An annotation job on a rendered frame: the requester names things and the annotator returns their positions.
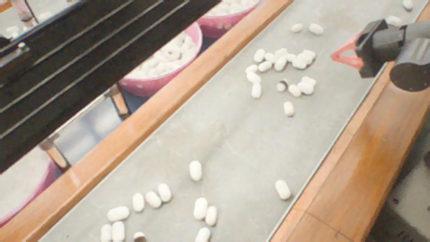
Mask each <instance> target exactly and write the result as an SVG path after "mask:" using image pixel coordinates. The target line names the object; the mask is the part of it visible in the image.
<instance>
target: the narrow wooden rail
mask: <svg viewBox="0 0 430 242"><path fill-rule="evenodd" d="M294 1H296V0H264V1H263V2H262V3H261V4H260V5H259V6H257V8H255V9H254V10H253V11H252V12H251V13H249V14H248V15H247V16H246V17H244V18H243V19H242V21H239V22H238V24H235V25H234V27H233V28H232V29H230V30H229V31H228V32H227V33H226V34H225V35H224V36H222V38H220V39H218V41H217V42H215V43H214V44H213V45H212V46H211V47H210V48H208V49H207V50H206V51H204V52H203V53H202V55H199V56H198V57H197V59H196V60H194V61H193V62H192V63H191V64H190V65H189V66H188V67H186V69H185V70H184V71H182V72H181V73H180V74H178V75H177V76H176V77H174V78H173V79H172V80H171V81H170V82H169V83H167V84H166V85H165V86H164V87H162V88H161V90H159V91H158V92H157V93H156V94H155V95H154V96H153V97H152V98H151V99H149V100H148V101H147V102H146V103H145V104H143V105H142V106H141V108H139V109H138V110H137V112H134V114H133V115H132V116H129V118H127V119H126V120H125V121H123V122H122V123H121V124H120V125H119V126H118V127H117V128H116V129H115V130H114V131H113V132H111V133H110V134H109V135H107V137H106V138H104V139H103V140H102V141H101V142H100V143H99V144H97V145H96V147H93V148H92V150H91V151H88V153H87V154H86V155H84V156H83V157H82V158H81V159H80V160H79V161H78V162H77V163H76V164H74V166H72V167H71V168H70V169H69V170H67V171H66V173H64V174H63V175H62V176H61V177H59V178H58V179H57V180H56V181H54V182H53V184H52V185H49V187H48V188H46V189H45V190H44V191H43V192H42V193H41V194H40V195H38V196H37V198H35V199H34V200H33V201H32V202H31V203H29V204H28V206H27V207H24V209H23V210H21V211H20V212H19V213H18V214H17V215H15V216H14V218H12V219H11V220H10V221H8V222H7V224H5V225H3V227H2V228H1V229H0V242H38V241H39V240H40V239H41V238H42V237H44V235H45V234H47V233H48V232H49V231H50V230H51V229H52V228H53V227H54V226H55V225H56V224H57V223H59V222H60V220H61V219H63V218H64V216H65V215H67V214H68V213H69V212H70V211H71V210H72V209H73V208H74V207H75V206H76V205H77V204H78V203H79V202H80V201H81V200H82V199H83V198H84V197H86V195H87V194H88V193H90V192H91V191H92V190H93V189H94V188H95V187H96V186H97V185H98V184H99V183H100V182H102V181H103V179H104V178H106V177H107V176H108V175H109V174H110V173H111V172H112V171H114V169H115V168H116V167H118V165H119V164H120V163H122V162H123V161H124V160H126V158H127V157H128V156H129V155H130V154H131V153H132V152H134V151H135V150H136V149H137V148H138V147H139V146H140V145H141V144H142V143H144V142H145V140H146V139H148V138H149V136H150V135H152V134H153V132H155V131H156V130H157V129H158V128H159V127H160V126H161V125H162V124H163V123H164V122H165V121H166V120H167V119H169V117H170V116H171V115H173V113H174V112H177V110H178V109H179V108H181V106H182V105H183V104H184V103H185V102H187V101H188V100H189V99H190V98H191V97H192V96H193V95H194V94H195V93H196V92H197V91H199V90H200V89H201V88H202V87H203V86H204V85H205V84H206V83H207V82H209V81H210V79H212V78H213V76H214V75H216V74H217V73H218V71H221V70H222V68H223V67H225V66H226V64H227V63H229V62H230V61H231V60H232V59H233V58H234V57H235V56H236V55H237V54H238V53H239V52H240V51H242V49H243V48H245V47H246V45H247V44H249V43H250V41H252V40H254V38H255V37H256V36H258V34H259V33H261V32H262V31H263V30H264V29H265V28H266V27H267V26H268V25H270V23H271V22H272V21H274V20H275V19H276V18H277V17H278V16H279V15H280V14H281V13H282V12H283V11H285V10H286V9H287V8H288V7H289V6H290V5H291V4H292V3H293V2H294Z"/></svg>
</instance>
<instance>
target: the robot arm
mask: <svg viewBox="0 0 430 242"><path fill-rule="evenodd" d="M346 50H354V53H355V55H340V54H342V53H343V52H345V51H346ZM330 56H331V57H332V61H338V62H340V63H344V64H346V65H348V66H352V67H354V68H355V69H357V70H359V74H360V76H361V77H362V79H364V78H371V77H376V76H377V74H379V72H380V70H381V69H382V67H383V66H384V64H385V63H386V62H387V63H389V62H393V61H394V62H395V63H394V65H393V66H392V67H391V70H390V72H389V78H390V79H391V82H392V83H393V84H394V85H395V86H396V87H398V88H399V89H402V90H404V91H406V92H420V91H423V90H427V89H428V88H429V87H430V18H428V19H425V20H423V21H419V22H414V23H411V24H406V25H400V26H397V27H394V28H391V29H389V27H388V25H387V23H386V20H385V18H383V19H379V20H376V21H371V22H369V23H368V24H367V25H366V27H365V28H364V29H361V30H360V31H359V32H357V33H356V34H355V35H354V36H352V37H351V38H350V39H348V40H347V41H346V42H344V43H343V44H342V45H341V46H339V47H338V48H337V49H336V50H335V51H334V52H332V54H330Z"/></svg>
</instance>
